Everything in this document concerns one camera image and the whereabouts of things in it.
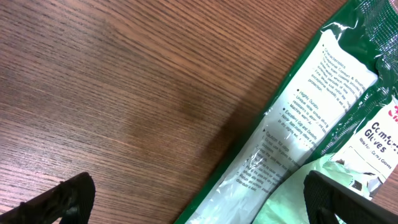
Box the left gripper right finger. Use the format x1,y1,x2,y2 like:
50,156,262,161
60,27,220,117
303,170,397,224

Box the green plastic packet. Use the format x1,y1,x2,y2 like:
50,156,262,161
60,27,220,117
177,0,397,223

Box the pale teal sachet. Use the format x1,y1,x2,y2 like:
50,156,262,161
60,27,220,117
253,153,373,224

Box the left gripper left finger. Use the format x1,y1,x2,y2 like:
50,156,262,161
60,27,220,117
1,172,96,224

